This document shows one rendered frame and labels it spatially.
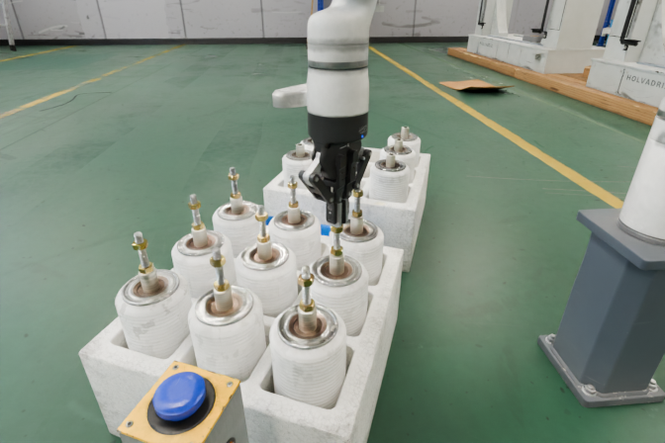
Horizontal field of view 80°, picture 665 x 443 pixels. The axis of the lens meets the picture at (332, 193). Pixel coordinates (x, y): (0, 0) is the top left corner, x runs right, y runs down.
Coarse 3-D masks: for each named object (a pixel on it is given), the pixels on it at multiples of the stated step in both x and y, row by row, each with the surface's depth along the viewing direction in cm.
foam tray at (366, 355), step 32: (384, 256) 75; (384, 288) 66; (384, 320) 61; (96, 352) 54; (128, 352) 54; (192, 352) 55; (352, 352) 55; (384, 352) 67; (96, 384) 56; (128, 384) 53; (256, 384) 50; (352, 384) 50; (256, 416) 47; (288, 416) 46; (320, 416) 46; (352, 416) 46
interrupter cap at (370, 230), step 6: (348, 222) 71; (366, 222) 71; (372, 222) 71; (348, 228) 70; (366, 228) 69; (372, 228) 69; (342, 234) 67; (348, 234) 68; (354, 234) 68; (360, 234) 68; (366, 234) 67; (372, 234) 67; (348, 240) 66; (354, 240) 66; (360, 240) 66; (366, 240) 66
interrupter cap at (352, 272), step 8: (328, 256) 61; (344, 256) 62; (320, 264) 60; (328, 264) 60; (344, 264) 60; (352, 264) 60; (312, 272) 58; (320, 272) 58; (328, 272) 58; (344, 272) 58; (352, 272) 58; (360, 272) 58; (320, 280) 56; (328, 280) 56; (336, 280) 56; (344, 280) 56; (352, 280) 56
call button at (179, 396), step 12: (180, 372) 34; (192, 372) 34; (168, 384) 32; (180, 384) 32; (192, 384) 32; (204, 384) 33; (156, 396) 31; (168, 396) 31; (180, 396) 31; (192, 396) 31; (204, 396) 32; (156, 408) 31; (168, 408) 30; (180, 408) 30; (192, 408) 31
